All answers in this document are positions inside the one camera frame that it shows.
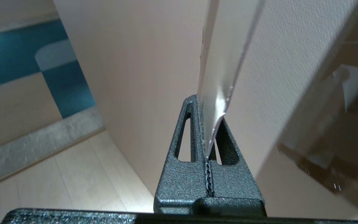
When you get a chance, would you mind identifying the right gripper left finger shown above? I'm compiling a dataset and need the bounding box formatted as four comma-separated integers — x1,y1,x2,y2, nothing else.
154,95,211,215

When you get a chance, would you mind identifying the white door hanger sign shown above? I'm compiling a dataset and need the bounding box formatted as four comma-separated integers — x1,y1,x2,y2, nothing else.
197,0,265,161

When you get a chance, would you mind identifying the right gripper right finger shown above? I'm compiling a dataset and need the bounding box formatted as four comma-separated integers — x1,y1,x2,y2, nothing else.
197,118,266,217

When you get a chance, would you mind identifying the beige room door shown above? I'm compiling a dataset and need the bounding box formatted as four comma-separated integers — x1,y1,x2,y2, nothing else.
53,0,358,224

